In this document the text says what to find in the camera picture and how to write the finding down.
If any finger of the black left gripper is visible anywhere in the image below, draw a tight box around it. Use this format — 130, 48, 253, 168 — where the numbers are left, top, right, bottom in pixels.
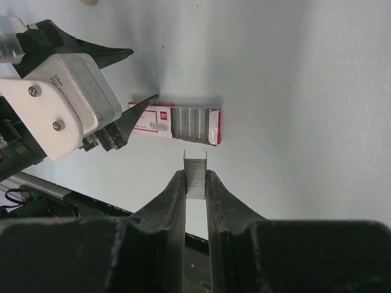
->
102, 94, 159, 151
57, 27, 134, 69

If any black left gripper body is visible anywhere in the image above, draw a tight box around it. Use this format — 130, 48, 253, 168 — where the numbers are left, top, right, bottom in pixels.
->
0, 20, 101, 181

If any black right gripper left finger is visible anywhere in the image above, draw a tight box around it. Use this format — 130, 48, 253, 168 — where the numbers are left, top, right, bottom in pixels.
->
0, 170, 187, 293

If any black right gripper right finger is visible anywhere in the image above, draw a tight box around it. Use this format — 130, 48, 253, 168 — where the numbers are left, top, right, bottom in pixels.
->
206, 171, 390, 292

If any red white staple box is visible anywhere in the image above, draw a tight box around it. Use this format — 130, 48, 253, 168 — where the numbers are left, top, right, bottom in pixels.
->
133, 104, 222, 146

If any grey staple strip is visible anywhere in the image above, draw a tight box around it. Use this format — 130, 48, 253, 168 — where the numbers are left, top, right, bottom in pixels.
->
183, 151, 208, 200

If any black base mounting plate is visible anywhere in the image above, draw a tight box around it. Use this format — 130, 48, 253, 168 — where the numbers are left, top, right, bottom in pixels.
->
0, 170, 211, 293

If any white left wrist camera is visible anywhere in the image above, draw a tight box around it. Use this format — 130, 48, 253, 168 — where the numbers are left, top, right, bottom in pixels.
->
1, 53, 122, 160

